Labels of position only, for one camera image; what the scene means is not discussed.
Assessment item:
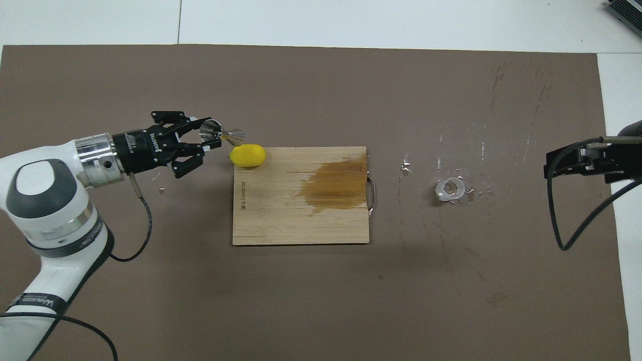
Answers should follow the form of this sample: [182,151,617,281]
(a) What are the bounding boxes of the grey ribbed device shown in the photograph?
[604,0,642,25]

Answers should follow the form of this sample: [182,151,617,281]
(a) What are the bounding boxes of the yellow lemon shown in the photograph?
[229,144,266,167]

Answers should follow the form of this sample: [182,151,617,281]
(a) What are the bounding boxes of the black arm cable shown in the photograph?
[546,136,642,251]
[0,173,153,361]

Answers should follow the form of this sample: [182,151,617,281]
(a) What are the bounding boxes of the steel double jigger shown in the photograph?
[200,119,246,143]

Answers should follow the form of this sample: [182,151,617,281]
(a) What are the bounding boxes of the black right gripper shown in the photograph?
[545,120,642,184]

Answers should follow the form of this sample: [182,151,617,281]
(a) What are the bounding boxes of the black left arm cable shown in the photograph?
[0,173,153,361]

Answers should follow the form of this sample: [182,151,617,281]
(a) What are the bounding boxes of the brown table mat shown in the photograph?
[0,44,631,361]

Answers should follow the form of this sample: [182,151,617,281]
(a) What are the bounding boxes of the wooden cutting board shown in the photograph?
[232,146,377,246]

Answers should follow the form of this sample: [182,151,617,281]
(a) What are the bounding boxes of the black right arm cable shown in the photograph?
[546,136,642,251]

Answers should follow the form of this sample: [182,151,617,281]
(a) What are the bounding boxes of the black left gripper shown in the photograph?
[113,111,223,179]

